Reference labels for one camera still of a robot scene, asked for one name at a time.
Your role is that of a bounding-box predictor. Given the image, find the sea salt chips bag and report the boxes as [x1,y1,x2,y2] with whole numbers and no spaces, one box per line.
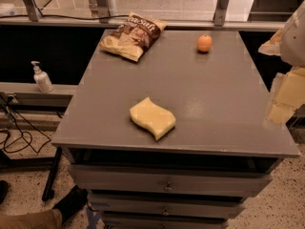
[99,12,167,62]

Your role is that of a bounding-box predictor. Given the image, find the person's leg tan trousers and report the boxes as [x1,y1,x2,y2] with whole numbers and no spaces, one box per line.
[0,209,63,229]

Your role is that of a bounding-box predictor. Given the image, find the black cable on ledge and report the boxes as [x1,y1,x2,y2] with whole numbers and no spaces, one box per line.
[0,13,130,21]

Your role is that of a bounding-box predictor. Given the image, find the yellow wavy sponge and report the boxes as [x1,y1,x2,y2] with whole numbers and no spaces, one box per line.
[130,97,176,141]

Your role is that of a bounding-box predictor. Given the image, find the white pump dispenser bottle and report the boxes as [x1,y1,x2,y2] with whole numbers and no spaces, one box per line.
[31,61,53,93]

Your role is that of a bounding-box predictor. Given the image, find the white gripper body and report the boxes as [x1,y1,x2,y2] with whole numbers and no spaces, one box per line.
[280,1,305,67]

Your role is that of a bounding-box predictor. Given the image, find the black table leg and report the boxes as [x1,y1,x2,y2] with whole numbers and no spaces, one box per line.
[42,147,62,201]

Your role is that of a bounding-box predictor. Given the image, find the orange fruit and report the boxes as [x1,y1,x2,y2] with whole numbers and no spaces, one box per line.
[196,34,213,52]

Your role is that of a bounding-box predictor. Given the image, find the black cables on floor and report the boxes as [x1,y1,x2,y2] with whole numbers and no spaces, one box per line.
[0,93,65,155]

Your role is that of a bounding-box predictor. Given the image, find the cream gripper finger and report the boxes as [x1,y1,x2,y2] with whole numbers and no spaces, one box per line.
[258,28,283,56]
[266,67,305,124]

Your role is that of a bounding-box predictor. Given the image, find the black shoe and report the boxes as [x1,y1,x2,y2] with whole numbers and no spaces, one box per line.
[53,185,88,223]

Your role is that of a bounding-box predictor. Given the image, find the grey drawer cabinet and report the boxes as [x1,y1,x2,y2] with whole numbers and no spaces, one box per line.
[52,31,299,229]

